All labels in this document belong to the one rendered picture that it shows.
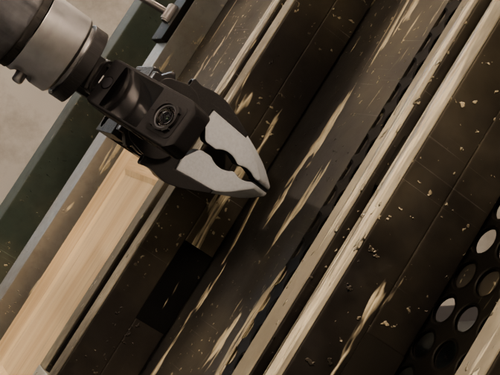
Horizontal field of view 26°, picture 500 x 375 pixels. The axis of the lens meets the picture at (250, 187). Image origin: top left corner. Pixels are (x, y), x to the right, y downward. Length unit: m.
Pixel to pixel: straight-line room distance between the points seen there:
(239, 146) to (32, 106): 4.05
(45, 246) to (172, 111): 0.63
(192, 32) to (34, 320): 0.44
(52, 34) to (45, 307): 0.53
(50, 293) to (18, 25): 0.54
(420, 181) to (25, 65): 0.37
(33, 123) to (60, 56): 4.09
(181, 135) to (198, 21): 0.65
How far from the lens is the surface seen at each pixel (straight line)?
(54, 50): 0.91
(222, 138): 0.96
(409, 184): 0.69
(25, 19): 0.91
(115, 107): 0.91
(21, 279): 1.47
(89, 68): 0.92
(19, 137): 5.01
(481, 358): 0.54
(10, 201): 1.70
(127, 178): 1.36
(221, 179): 0.97
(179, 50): 1.49
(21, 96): 5.00
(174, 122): 0.86
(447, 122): 0.70
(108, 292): 1.01
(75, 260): 1.36
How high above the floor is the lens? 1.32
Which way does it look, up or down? 7 degrees down
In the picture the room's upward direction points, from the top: straight up
